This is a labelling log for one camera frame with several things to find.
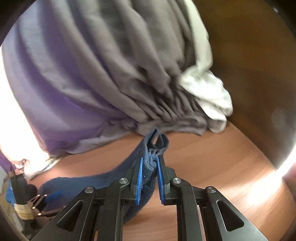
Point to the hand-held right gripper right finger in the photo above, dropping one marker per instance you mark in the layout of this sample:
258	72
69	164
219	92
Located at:
160	180

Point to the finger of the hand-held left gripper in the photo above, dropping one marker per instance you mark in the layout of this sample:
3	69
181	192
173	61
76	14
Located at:
54	195
48	214

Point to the grey curtain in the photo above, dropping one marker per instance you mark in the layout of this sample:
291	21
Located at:
138	69

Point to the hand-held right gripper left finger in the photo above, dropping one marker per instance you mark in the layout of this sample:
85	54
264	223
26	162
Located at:
138	176

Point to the white curtain cloth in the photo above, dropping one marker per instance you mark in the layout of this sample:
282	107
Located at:
208	92

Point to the folded blue garment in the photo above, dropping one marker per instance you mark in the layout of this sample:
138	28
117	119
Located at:
9	194

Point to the navy blue pants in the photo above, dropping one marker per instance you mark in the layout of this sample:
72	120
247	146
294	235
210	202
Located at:
148	162

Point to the purple curtain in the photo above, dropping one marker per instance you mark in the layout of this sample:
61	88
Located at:
57	104

